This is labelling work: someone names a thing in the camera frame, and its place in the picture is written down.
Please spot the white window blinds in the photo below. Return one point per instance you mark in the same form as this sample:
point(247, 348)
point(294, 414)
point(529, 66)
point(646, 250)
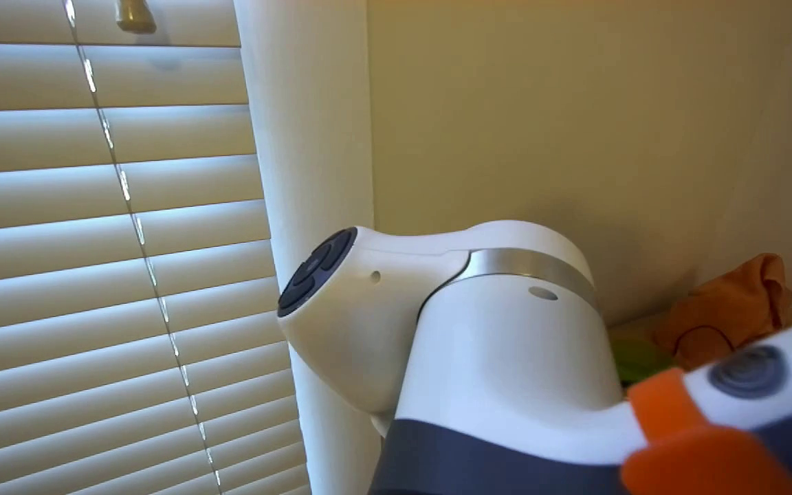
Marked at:
point(48, 277)

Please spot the orange cloth towel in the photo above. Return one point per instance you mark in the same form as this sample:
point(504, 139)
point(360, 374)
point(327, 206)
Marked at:
point(735, 305)

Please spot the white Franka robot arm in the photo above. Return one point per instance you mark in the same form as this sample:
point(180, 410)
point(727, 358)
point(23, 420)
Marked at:
point(506, 366)

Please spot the brass blind fitting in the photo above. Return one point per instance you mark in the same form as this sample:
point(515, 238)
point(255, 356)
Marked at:
point(136, 14)

